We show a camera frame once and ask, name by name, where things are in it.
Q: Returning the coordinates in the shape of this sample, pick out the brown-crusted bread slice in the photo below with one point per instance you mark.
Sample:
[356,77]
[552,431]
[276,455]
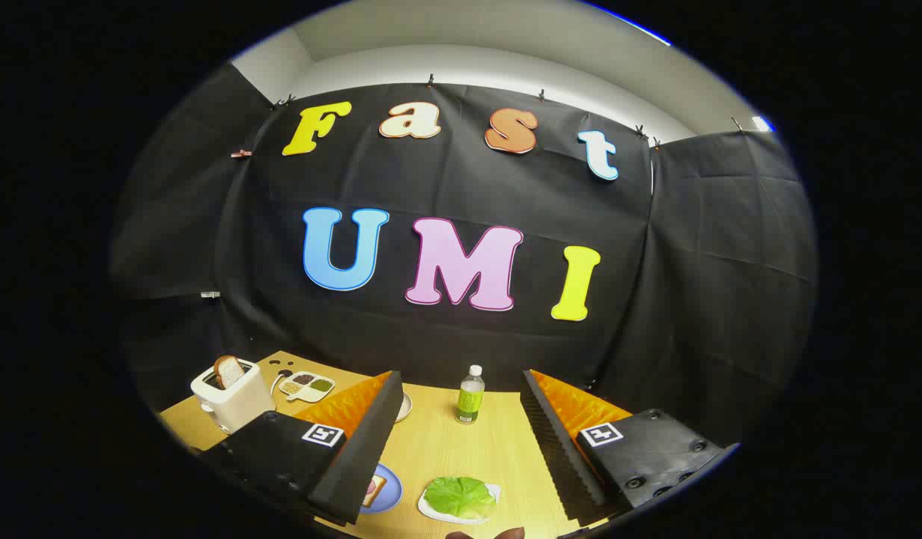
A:
[228,370]

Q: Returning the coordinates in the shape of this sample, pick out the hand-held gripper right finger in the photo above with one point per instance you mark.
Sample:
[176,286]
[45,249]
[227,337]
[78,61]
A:
[554,442]

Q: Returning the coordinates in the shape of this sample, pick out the blue plate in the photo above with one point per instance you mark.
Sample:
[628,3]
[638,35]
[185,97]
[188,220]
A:
[389,494]

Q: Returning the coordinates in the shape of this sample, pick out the white plate with meat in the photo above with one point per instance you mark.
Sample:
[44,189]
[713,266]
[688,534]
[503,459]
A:
[404,408]

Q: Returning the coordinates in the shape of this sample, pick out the white divided condiment tray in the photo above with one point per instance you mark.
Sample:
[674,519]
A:
[307,387]

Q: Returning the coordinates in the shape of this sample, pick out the white toaster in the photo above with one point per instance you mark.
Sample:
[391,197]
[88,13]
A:
[232,404]

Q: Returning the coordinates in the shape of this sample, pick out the black backdrop cloth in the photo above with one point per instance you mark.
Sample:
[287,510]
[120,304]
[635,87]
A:
[460,187]

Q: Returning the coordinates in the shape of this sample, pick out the green lettuce leaf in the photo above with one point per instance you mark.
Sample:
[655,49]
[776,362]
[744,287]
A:
[459,495]

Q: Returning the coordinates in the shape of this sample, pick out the white flat plate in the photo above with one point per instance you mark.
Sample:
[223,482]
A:
[431,511]

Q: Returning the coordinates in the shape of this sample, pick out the green label plastic bottle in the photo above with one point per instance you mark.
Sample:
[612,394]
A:
[469,400]

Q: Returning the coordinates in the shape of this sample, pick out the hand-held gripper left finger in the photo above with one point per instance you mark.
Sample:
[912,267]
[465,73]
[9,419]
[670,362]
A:
[371,434]

